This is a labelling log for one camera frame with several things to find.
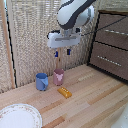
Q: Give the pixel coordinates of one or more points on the thin wooden post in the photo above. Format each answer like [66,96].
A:
[59,61]

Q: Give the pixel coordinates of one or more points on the yellow block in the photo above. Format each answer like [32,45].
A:
[64,92]

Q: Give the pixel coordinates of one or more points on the dark brown drawer cabinet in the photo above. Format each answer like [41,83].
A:
[100,11]

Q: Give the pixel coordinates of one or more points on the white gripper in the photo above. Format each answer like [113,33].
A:
[63,39]

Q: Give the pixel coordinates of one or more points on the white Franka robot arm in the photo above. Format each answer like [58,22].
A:
[71,11]

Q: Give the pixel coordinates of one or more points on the white floral plate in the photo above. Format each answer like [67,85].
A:
[19,116]

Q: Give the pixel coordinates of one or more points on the blue mug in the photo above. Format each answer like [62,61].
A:
[41,81]

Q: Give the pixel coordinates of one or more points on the thick wooden post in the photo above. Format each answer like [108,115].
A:
[7,43]

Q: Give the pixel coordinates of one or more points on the pink mug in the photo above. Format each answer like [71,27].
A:
[58,77]

